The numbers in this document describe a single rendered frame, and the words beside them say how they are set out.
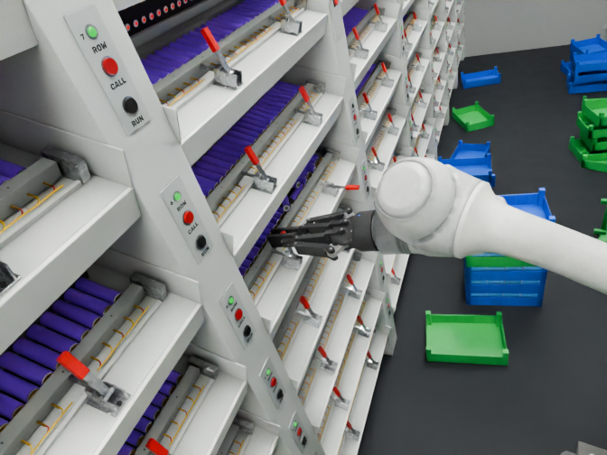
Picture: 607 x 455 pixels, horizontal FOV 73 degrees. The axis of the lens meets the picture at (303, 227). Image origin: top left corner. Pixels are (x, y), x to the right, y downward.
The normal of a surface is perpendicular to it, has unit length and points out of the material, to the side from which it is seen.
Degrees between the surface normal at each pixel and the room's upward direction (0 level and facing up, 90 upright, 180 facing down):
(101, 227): 110
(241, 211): 20
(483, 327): 0
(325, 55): 90
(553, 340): 0
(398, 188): 40
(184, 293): 90
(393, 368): 0
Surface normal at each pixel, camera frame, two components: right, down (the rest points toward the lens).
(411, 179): -0.64, -0.22
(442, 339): -0.24, -0.77
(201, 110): 0.09, -0.70
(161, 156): 0.90, 0.04
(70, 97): -0.36, 0.64
